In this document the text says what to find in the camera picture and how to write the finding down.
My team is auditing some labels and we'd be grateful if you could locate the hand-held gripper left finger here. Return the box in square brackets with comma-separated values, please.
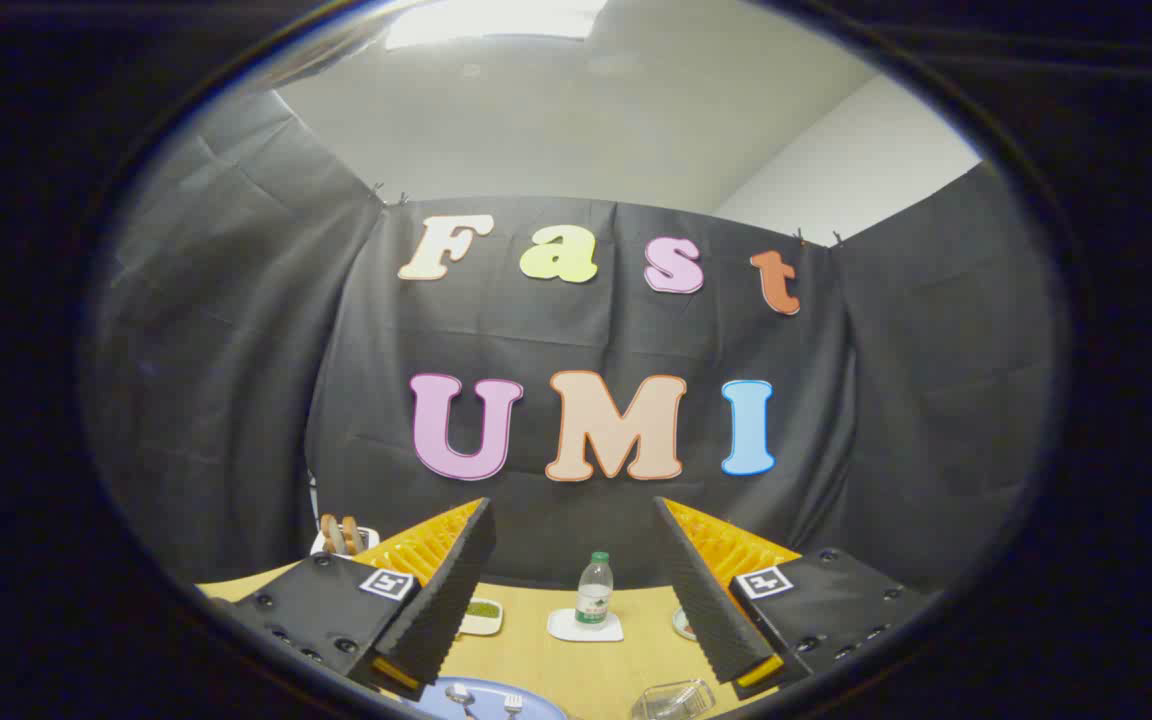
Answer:
[206, 497, 497, 701]

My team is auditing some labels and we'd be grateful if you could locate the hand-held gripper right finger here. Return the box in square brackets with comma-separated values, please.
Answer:
[652, 497, 937, 701]

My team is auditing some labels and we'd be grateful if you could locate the white divided dish of grains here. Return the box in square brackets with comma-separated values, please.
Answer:
[458, 598, 504, 637]

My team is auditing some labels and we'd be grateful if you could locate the white toaster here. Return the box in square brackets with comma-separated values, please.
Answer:
[310, 525, 382, 558]

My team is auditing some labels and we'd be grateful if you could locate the clear perforated basket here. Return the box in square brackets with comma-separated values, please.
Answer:
[631, 679, 717, 720]

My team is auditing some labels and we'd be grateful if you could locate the clear plastic water bottle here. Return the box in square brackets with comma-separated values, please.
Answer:
[575, 551, 615, 629]

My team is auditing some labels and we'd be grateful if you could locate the white coaster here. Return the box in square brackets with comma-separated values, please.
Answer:
[547, 608, 625, 643]

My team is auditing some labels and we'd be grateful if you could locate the blue round plate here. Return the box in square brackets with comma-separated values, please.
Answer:
[414, 677, 569, 720]

